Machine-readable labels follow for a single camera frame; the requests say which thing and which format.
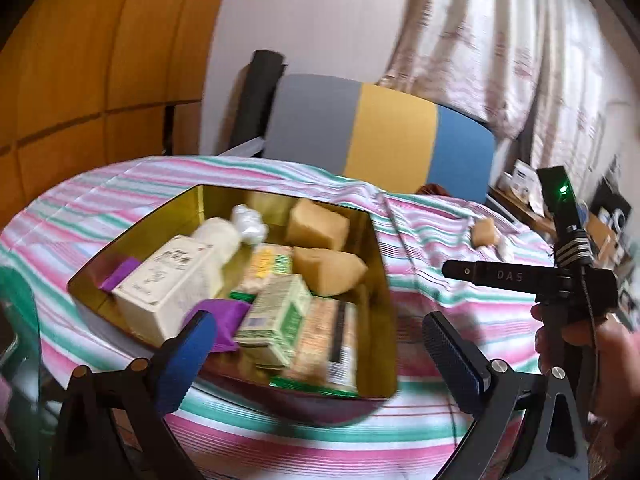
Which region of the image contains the yellow green sponge packet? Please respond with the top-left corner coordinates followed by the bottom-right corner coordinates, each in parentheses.
top-left (234, 242), bottom-right (294, 297)

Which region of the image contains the green glass panel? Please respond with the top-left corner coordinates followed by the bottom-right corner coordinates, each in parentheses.
top-left (0, 265), bottom-right (43, 480)

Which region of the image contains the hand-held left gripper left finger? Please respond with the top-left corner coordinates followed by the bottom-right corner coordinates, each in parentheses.
top-left (50, 310), bottom-right (218, 480)

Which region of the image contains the grey yellow blue chair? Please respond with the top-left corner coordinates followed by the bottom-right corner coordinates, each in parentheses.
top-left (220, 74), bottom-right (496, 206)

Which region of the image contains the purple plastic packet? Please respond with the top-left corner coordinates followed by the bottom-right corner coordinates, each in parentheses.
top-left (100, 257), bottom-right (251, 354)

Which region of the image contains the black device with white ring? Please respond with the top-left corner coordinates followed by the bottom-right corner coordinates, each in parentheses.
top-left (592, 180), bottom-right (634, 233)

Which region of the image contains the peach cloth packet green edge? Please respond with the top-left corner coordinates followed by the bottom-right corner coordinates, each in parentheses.
top-left (270, 297), bottom-right (362, 399)

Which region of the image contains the wooden side shelf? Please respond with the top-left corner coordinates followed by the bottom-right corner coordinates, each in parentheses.
top-left (487, 185), bottom-right (556, 237)

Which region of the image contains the cream carton box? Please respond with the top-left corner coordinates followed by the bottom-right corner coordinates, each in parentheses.
top-left (112, 234), bottom-right (226, 342)

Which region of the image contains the gold tin box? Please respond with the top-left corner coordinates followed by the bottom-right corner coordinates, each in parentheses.
top-left (67, 184), bottom-right (399, 426)

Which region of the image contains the green patterned carton box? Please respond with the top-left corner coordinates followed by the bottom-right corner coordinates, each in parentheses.
top-left (235, 275), bottom-right (313, 369)

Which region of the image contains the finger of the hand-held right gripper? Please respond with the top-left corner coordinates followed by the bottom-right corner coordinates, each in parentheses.
top-left (442, 259), bottom-right (541, 288)

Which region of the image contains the large yellow sponge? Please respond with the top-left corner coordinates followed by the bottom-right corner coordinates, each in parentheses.
top-left (292, 246), bottom-right (368, 297)

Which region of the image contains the yellow block sponge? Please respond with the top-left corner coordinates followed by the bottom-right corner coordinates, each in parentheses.
top-left (472, 217), bottom-right (501, 248)
top-left (286, 199), bottom-right (351, 252)

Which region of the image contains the pink patterned curtain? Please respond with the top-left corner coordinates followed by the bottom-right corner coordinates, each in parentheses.
top-left (530, 0), bottom-right (637, 196)

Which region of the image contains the person's right hand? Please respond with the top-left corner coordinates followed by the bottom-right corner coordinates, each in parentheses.
top-left (530, 302), bottom-right (640, 441)

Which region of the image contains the wooden wardrobe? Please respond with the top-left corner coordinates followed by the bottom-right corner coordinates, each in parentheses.
top-left (0, 0), bottom-right (236, 231)

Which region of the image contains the striped tablecloth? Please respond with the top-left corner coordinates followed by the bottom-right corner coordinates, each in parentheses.
top-left (0, 155), bottom-right (601, 480)

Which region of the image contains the black rolled mat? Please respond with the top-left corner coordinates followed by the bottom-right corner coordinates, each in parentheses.
top-left (235, 50), bottom-right (288, 146)

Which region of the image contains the white box with face picture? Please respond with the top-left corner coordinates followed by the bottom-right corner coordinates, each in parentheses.
top-left (510, 160), bottom-right (540, 197)

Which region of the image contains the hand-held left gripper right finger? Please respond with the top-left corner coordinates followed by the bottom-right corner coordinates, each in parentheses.
top-left (422, 311), bottom-right (588, 480)

